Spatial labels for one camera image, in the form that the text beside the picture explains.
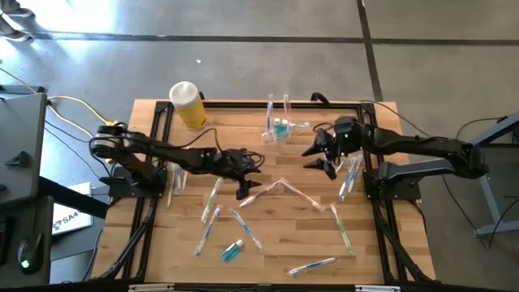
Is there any grey metal cart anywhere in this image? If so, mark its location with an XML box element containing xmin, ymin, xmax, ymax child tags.
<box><xmin>448</xmin><ymin>112</ymin><xmax>519</xmax><ymax>240</ymax></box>

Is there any white label strip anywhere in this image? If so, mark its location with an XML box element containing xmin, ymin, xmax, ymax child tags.
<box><xmin>354</xmin><ymin>284</ymin><xmax>402</xmax><ymax>292</ymax></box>
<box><xmin>128</xmin><ymin>283</ymin><xmax>175</xmax><ymax>292</ymax></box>

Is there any yellow cable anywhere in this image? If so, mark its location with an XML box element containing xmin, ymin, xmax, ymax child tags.
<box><xmin>0</xmin><ymin>67</ymin><xmax>121</xmax><ymax>127</ymax></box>

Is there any black beam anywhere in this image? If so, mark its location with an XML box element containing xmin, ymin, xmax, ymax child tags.
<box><xmin>38</xmin><ymin>176</ymin><xmax>110</xmax><ymax>220</ymax></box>

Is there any white printed sign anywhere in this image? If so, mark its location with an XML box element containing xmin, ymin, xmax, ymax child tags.
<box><xmin>51</xmin><ymin>182</ymin><xmax>95</xmax><ymax>237</ymax></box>

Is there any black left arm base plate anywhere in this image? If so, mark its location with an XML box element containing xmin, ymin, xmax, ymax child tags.
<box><xmin>99</xmin><ymin>166</ymin><xmax>168</xmax><ymax>200</ymax></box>

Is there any black computer mouse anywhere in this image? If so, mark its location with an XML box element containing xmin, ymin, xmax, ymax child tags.
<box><xmin>16</xmin><ymin>233</ymin><xmax>44</xmax><ymax>276</ymax></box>

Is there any yellow wipes canister white lid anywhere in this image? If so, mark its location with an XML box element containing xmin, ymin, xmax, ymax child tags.
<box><xmin>169</xmin><ymin>80</ymin><xmax>208</xmax><ymax>131</ymax></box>

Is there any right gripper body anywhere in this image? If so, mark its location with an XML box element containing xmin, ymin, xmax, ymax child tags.
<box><xmin>321</xmin><ymin>116</ymin><xmax>367</xmax><ymax>160</ymax></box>

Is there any person's shoe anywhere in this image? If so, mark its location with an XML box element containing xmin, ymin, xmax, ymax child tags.
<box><xmin>0</xmin><ymin>15</ymin><xmax>32</xmax><ymax>43</ymax></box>
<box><xmin>0</xmin><ymin>0</ymin><xmax>36</xmax><ymax>19</ymax></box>

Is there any orange yellow toothbrush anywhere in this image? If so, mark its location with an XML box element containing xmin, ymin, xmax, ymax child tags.
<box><xmin>279</xmin><ymin>177</ymin><xmax>327</xmax><ymax>213</ymax></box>

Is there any black bracket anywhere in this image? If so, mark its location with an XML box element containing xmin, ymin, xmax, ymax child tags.
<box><xmin>4</xmin><ymin>150</ymin><xmax>32</xmax><ymax>168</ymax></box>

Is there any clear acrylic organizer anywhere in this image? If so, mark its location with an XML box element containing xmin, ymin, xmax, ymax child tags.
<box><xmin>260</xmin><ymin>115</ymin><xmax>299</xmax><ymax>146</ymax></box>

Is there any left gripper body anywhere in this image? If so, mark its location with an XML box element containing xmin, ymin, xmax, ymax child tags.
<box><xmin>210</xmin><ymin>147</ymin><xmax>261</xmax><ymax>182</ymax></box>

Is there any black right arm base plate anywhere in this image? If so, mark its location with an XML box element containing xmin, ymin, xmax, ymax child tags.
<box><xmin>362</xmin><ymin>166</ymin><xmax>422</xmax><ymax>202</ymax></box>

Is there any dark grey desk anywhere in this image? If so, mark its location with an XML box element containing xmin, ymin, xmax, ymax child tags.
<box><xmin>0</xmin><ymin>196</ymin><xmax>54</xmax><ymax>289</ymax></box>

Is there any black strap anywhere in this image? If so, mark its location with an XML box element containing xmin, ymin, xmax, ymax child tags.
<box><xmin>310</xmin><ymin>92</ymin><xmax>332</xmax><ymax>108</ymax></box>

